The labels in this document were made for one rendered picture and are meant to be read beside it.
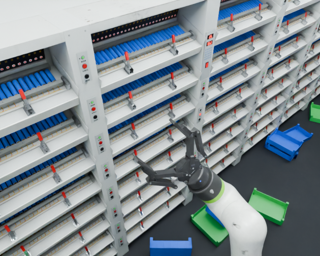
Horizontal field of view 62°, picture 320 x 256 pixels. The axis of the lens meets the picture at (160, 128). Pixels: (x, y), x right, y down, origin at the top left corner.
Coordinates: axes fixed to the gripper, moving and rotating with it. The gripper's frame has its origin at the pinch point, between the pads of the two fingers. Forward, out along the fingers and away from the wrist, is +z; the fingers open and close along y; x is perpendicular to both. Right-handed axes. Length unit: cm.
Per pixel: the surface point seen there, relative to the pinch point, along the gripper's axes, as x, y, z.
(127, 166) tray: -70, -27, -43
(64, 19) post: -48, 8, 32
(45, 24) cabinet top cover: -46, 2, 35
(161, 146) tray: -76, -6, -56
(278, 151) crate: -122, 67, -201
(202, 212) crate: -96, -28, -149
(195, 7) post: -67, 57, -7
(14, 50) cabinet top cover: -34, -9, 37
